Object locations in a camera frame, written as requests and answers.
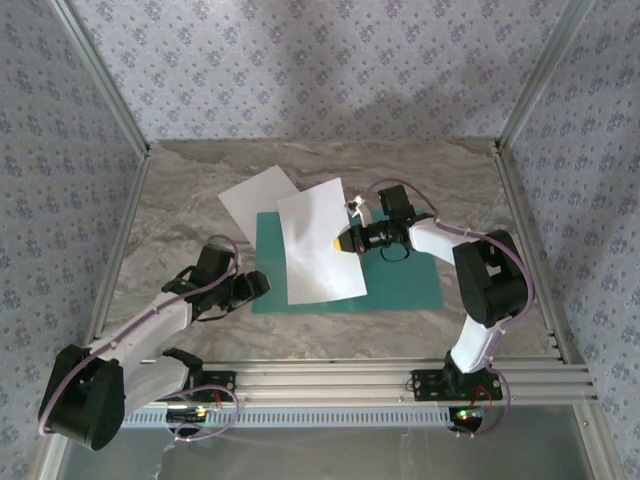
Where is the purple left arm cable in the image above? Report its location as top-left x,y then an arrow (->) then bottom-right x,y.
38,234 -> 244,444

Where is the aluminium side rail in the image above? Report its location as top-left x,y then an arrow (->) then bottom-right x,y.
74,149 -> 154,371
493,142 -> 599,401

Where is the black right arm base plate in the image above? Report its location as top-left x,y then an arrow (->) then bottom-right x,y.
410,368 -> 503,403

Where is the grey slotted cable duct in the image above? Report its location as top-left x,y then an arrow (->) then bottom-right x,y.
69,407 -> 454,430

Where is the aluminium frame post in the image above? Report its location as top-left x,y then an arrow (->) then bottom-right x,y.
496,0 -> 600,151
49,0 -> 152,157

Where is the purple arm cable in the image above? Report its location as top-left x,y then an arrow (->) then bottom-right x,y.
38,234 -> 244,444
364,178 -> 534,440

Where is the green paper folder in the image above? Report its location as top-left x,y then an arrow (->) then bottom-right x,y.
251,209 -> 445,316

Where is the grey metal panel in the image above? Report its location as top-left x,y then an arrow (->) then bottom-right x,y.
47,424 -> 601,480

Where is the aluminium profile beam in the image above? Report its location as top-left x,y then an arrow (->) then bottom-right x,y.
53,357 -> 600,407

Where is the white paper sheet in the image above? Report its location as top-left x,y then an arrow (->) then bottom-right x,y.
218,166 -> 301,246
276,176 -> 369,306

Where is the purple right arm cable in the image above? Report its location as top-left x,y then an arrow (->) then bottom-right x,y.
364,178 -> 534,440

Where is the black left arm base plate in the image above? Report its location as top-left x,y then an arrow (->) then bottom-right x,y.
146,369 -> 237,403

